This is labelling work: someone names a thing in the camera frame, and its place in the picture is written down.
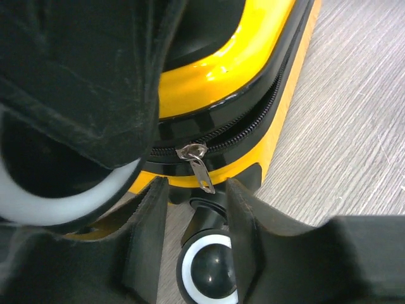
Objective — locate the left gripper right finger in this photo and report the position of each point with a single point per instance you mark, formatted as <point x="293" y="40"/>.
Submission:
<point x="348" y="259"/>

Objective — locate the silver zipper pull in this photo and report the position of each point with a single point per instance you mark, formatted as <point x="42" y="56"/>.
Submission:
<point x="194" y="154"/>

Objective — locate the yellow Pikachu hard suitcase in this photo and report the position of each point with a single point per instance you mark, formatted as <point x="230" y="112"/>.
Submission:
<point x="97" y="96"/>

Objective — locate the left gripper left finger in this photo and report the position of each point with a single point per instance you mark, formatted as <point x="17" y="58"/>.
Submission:
<point x="118" y="262"/>

